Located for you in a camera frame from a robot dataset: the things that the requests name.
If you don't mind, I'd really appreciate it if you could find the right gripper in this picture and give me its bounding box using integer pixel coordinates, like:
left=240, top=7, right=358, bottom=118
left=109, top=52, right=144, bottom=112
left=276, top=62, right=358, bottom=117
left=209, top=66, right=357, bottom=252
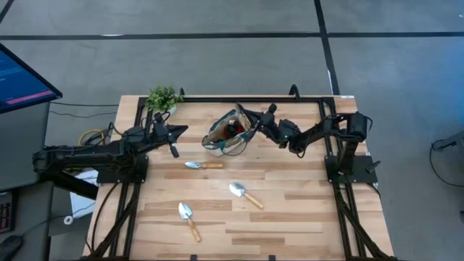
left=237, top=103, right=302, bottom=150

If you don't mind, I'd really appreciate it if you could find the yellow cable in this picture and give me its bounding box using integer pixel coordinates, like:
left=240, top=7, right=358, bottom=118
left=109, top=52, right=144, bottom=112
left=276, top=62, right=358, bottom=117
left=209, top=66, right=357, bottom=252
left=78, top=128, right=106, bottom=146

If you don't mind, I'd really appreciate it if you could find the black keyboard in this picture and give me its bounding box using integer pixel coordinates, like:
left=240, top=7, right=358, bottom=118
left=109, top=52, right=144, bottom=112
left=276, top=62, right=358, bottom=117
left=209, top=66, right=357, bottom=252
left=0, top=191, right=15, bottom=235

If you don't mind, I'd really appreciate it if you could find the red black garden glove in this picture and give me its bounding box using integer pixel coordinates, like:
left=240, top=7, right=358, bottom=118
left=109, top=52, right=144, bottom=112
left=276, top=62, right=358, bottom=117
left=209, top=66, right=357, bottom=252
left=225, top=121, right=244, bottom=141

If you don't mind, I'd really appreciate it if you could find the steel trowel wooden handle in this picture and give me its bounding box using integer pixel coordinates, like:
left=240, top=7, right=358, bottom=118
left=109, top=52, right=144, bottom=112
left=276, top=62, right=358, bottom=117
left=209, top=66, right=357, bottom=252
left=228, top=182, right=265, bottom=210
left=178, top=202, right=202, bottom=243
left=183, top=160, right=225, bottom=170

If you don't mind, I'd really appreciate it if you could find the black aluminium table frame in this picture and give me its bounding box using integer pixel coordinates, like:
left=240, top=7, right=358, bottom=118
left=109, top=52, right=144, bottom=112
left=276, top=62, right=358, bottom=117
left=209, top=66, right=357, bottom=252
left=83, top=83, right=399, bottom=261

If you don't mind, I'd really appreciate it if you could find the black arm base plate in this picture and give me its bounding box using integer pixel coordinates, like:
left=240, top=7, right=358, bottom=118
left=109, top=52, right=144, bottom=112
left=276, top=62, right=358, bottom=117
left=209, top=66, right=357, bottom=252
left=325, top=154, right=381, bottom=184
left=96, top=155, right=149, bottom=184

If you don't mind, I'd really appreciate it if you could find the grey metal stand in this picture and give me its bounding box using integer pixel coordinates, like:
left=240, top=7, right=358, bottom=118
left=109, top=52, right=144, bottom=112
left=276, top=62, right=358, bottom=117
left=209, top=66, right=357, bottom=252
left=431, top=130, right=464, bottom=152

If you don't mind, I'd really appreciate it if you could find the cream green gardening bag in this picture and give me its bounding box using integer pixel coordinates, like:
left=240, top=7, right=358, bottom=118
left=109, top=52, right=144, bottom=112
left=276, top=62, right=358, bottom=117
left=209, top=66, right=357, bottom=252
left=201, top=107, right=254, bottom=157

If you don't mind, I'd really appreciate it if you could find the green plant white pot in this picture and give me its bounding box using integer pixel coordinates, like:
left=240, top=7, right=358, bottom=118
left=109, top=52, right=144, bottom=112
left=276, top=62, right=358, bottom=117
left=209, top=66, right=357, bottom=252
left=144, top=84, right=185, bottom=117

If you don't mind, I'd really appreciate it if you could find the white paper sheet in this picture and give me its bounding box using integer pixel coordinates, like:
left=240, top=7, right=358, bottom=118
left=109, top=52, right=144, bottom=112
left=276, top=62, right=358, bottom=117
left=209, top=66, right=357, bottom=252
left=68, top=170, right=99, bottom=218

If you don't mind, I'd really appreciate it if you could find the black computer mouse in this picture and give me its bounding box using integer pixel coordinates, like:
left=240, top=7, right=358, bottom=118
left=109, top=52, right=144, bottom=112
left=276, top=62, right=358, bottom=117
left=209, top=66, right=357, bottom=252
left=0, top=234, right=23, bottom=261

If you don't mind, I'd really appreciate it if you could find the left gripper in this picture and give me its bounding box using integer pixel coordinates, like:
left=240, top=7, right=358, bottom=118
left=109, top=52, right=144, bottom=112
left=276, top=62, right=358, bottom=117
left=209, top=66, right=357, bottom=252
left=151, top=121, right=189, bottom=146

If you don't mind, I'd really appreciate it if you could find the black floor cable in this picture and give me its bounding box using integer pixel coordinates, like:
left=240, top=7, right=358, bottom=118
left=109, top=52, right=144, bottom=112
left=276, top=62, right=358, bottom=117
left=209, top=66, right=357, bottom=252
left=49, top=101, right=120, bottom=108
left=428, top=139, right=464, bottom=191
left=49, top=110, right=119, bottom=119

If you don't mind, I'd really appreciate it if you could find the computer monitor blue screen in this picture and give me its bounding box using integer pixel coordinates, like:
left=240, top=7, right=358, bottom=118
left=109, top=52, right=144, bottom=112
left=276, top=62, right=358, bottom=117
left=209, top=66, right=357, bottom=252
left=0, top=42, right=63, bottom=115

